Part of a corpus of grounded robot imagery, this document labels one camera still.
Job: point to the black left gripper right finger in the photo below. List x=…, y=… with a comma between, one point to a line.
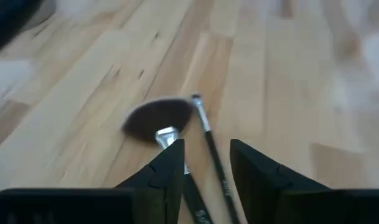
x=254, y=186

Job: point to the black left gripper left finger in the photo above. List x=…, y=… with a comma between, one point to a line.
x=161, y=186

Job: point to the thin black makeup brush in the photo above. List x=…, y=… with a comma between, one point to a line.
x=214, y=152

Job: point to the black fan makeup brush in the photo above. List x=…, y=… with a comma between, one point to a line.
x=155, y=119

